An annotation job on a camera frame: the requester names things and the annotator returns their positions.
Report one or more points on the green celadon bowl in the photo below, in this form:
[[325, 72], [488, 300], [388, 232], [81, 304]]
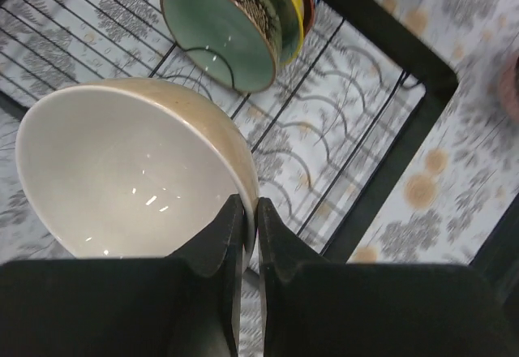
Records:
[[236, 42]]

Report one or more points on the beige white bowl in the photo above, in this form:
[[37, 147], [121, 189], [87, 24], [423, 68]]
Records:
[[132, 167]]

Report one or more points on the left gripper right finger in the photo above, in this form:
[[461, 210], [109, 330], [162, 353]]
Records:
[[314, 307]]

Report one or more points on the yellow sun pattern bowl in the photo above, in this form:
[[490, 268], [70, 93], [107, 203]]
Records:
[[291, 14]]

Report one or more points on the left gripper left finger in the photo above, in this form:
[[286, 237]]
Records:
[[185, 304]]

